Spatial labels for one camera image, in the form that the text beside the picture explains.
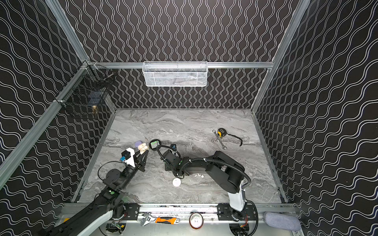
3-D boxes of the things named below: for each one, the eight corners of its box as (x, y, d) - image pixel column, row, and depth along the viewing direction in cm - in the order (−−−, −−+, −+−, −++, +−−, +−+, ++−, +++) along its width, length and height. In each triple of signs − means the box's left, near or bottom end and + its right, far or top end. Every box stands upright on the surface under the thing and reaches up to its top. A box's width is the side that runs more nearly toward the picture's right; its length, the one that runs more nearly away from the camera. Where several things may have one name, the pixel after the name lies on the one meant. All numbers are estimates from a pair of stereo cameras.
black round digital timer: (147, 148, 100) (146, 146, 98) (153, 140, 104) (152, 137, 102) (156, 152, 99) (155, 149, 96) (161, 143, 103) (161, 140, 100)
